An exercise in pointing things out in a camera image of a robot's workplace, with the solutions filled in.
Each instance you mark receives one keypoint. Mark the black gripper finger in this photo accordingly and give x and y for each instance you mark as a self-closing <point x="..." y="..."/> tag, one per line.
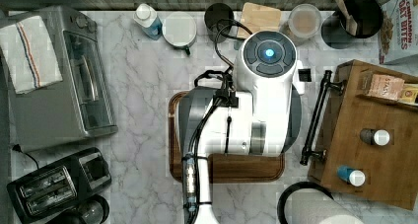
<point x="305" y="75"/>

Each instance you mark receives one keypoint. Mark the black drawer handle bar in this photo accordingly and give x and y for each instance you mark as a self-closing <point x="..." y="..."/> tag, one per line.
<point x="325" y="85"/>

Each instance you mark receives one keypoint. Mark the wooden drawer cabinet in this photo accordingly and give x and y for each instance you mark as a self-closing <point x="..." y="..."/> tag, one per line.
<point x="369" y="146"/>

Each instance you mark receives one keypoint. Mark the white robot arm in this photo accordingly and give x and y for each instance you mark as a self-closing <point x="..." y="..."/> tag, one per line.
<point x="256" y="111"/>

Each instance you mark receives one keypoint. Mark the clear lidded jar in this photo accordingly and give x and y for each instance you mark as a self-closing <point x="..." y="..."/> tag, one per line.
<point x="303" y="23"/>

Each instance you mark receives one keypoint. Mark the wooden spatula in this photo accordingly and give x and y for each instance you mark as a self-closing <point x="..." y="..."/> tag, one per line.
<point x="351" y="24"/>

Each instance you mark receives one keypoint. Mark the tea bag box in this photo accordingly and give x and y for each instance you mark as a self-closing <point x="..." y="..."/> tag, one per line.
<point x="382" y="86"/>

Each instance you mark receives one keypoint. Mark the light wooden board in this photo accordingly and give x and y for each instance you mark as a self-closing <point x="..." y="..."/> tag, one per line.
<point x="260" y="18"/>

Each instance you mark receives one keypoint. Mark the black utensil holder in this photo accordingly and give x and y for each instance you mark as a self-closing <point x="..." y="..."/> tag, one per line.
<point x="368" y="15"/>

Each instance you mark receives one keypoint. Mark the dark spice bottle white cap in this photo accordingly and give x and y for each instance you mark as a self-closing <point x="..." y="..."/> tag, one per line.
<point x="378" y="137"/>

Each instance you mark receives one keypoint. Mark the cinnamon oat bites cereal box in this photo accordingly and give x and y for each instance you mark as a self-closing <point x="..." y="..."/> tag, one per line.
<point x="399" y="32"/>

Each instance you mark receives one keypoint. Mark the black cup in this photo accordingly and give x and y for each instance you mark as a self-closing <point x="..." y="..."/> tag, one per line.
<point x="216" y="17"/>

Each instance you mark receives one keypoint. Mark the yellow tea packet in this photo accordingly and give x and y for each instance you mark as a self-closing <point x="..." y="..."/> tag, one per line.
<point x="409" y="94"/>

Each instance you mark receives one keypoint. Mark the blue spice bottle white cap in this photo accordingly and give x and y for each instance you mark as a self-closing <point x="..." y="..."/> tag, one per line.
<point x="351" y="176"/>

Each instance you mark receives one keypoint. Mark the paper towel roll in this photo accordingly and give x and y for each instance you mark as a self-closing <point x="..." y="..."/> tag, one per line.
<point x="309" y="203"/>

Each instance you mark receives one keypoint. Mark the white mug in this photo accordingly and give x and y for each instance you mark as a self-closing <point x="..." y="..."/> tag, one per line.
<point x="180" y="30"/>

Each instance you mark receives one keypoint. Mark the blue soap bottle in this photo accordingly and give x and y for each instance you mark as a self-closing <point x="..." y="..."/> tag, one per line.
<point x="147" y="18"/>

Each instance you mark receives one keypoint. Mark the silver toaster oven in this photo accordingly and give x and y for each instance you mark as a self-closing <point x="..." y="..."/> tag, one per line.
<point x="58" y="90"/>

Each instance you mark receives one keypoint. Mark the white striped dish towel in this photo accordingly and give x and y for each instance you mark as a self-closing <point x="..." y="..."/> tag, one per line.
<point x="29" y="55"/>

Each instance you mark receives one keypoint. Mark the black two-slot toaster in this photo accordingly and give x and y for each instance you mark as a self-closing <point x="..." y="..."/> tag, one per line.
<point x="59" y="185"/>

